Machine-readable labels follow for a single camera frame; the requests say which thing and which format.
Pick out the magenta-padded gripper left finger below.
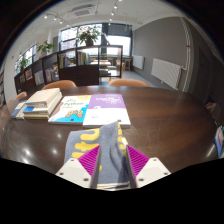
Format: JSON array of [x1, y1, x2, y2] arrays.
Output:
[[55, 144, 102, 190]]

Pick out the large white radiator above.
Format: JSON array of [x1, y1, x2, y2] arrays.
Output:
[[150, 58, 184, 90]]

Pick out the purple and white book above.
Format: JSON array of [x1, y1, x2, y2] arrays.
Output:
[[82, 93, 132, 129]]

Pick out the small potted plant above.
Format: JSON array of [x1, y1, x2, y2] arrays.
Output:
[[18, 57, 31, 69]]

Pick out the medium potted plant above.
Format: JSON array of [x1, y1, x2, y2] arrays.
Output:
[[37, 40, 55, 54]]

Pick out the thin white book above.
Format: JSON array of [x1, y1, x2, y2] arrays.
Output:
[[14, 101, 28, 120]]

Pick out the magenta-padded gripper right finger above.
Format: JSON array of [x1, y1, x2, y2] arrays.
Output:
[[125, 144, 172, 189]]

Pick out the dark open shelf unit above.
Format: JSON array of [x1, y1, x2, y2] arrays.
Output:
[[13, 44, 124, 96]]

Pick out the white book with cartoon cover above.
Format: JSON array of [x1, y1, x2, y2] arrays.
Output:
[[48, 94, 92, 126]]

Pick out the small white radiator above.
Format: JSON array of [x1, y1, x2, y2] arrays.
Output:
[[132, 54, 145, 70]]

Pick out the grey towel with yellow letters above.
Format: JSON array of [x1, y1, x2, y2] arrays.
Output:
[[63, 120, 134, 192]]

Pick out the ceiling spot lights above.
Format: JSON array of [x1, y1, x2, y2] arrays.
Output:
[[43, 0, 121, 26]]

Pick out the blue and white book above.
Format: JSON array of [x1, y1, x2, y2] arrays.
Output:
[[22, 99, 63, 120]]

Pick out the large potted plant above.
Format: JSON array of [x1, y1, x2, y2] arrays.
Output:
[[77, 24, 103, 47]]

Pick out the ceiling air conditioner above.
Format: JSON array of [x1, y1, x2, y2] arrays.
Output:
[[70, 3, 96, 18]]

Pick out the white wall pipes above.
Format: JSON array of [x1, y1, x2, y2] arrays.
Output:
[[179, 18, 193, 93]]

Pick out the blue and red booklet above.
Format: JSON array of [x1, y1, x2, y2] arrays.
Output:
[[213, 124, 224, 159]]

